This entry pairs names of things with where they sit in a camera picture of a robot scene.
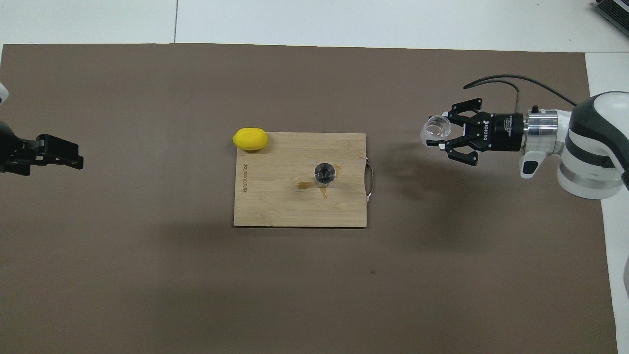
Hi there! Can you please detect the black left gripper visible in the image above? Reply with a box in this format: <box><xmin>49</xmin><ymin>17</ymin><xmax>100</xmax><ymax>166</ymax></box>
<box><xmin>0</xmin><ymin>122</ymin><xmax>85</xmax><ymax>175</ymax></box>

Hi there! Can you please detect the grey ribbed device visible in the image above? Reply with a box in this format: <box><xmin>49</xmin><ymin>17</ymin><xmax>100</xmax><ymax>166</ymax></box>
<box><xmin>592</xmin><ymin>0</ymin><xmax>629</xmax><ymax>37</ymax></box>

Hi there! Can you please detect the wooden cutting board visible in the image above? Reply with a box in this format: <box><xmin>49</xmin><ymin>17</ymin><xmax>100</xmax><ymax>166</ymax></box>
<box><xmin>233</xmin><ymin>132</ymin><xmax>374</xmax><ymax>228</ymax></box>

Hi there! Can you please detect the steel double jigger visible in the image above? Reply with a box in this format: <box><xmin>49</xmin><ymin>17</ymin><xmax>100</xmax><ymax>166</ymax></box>
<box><xmin>314</xmin><ymin>162</ymin><xmax>337</xmax><ymax>188</ymax></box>

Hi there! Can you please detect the clear glass cup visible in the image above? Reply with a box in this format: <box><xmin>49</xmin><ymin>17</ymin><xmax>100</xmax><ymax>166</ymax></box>
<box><xmin>420</xmin><ymin>115</ymin><xmax>454</xmax><ymax>147</ymax></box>

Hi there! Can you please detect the yellow lemon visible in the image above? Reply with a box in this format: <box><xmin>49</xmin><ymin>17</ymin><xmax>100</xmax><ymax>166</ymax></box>
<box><xmin>232</xmin><ymin>127</ymin><xmax>269</xmax><ymax>151</ymax></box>

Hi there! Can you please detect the brown table mat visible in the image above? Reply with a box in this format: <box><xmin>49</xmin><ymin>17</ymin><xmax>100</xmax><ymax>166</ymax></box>
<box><xmin>0</xmin><ymin>43</ymin><xmax>619</xmax><ymax>354</ymax></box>

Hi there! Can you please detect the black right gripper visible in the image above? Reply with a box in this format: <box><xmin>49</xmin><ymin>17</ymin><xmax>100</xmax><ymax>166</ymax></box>
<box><xmin>427</xmin><ymin>97</ymin><xmax>527</xmax><ymax>167</ymax></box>

